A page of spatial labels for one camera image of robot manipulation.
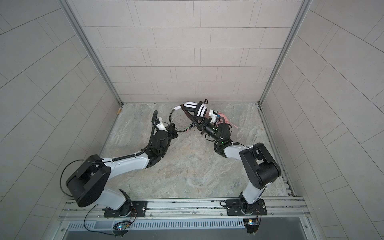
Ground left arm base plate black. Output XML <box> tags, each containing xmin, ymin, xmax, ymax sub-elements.
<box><xmin>103</xmin><ymin>200</ymin><xmax>148</xmax><ymax>218</ymax></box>

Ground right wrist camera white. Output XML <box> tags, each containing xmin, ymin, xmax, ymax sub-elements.
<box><xmin>209</xmin><ymin>110</ymin><xmax>220</xmax><ymax>125</ymax></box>

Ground left circuit board green led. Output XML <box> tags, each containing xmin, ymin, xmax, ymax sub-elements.
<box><xmin>113</xmin><ymin>221</ymin><xmax>132</xmax><ymax>231</ymax></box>

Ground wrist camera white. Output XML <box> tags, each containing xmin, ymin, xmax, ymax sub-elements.
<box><xmin>156</xmin><ymin>117</ymin><xmax>168</xmax><ymax>132</ymax></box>
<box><xmin>209</xmin><ymin>110</ymin><xmax>220</xmax><ymax>125</ymax></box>

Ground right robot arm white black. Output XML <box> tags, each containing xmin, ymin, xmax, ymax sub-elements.
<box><xmin>197</xmin><ymin>118</ymin><xmax>282</xmax><ymax>216</ymax></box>

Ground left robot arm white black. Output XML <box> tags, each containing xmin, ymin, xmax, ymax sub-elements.
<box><xmin>66</xmin><ymin>111</ymin><xmax>178</xmax><ymax>217</ymax></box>

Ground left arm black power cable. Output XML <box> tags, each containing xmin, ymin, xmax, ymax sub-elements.
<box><xmin>59</xmin><ymin>158</ymin><xmax>121</xmax><ymax>236</ymax></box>

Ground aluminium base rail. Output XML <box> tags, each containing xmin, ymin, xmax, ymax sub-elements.
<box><xmin>58</xmin><ymin>197</ymin><xmax>310</xmax><ymax>234</ymax></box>

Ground pink headphones with cable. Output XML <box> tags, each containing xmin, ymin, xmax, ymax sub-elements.
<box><xmin>218</xmin><ymin>112</ymin><xmax>238</xmax><ymax>129</ymax></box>

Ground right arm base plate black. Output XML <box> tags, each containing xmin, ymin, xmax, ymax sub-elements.
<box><xmin>220</xmin><ymin>199</ymin><xmax>268</xmax><ymax>216</ymax></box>

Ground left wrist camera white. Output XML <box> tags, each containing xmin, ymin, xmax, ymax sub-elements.
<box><xmin>156</xmin><ymin>117</ymin><xmax>168</xmax><ymax>132</ymax></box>

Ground right circuit board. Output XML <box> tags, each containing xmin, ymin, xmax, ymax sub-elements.
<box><xmin>243</xmin><ymin>218</ymin><xmax>261</xmax><ymax>234</ymax></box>

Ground white black headphones with cable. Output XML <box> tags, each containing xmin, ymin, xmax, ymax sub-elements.
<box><xmin>169</xmin><ymin>99</ymin><xmax>209</xmax><ymax>133</ymax></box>

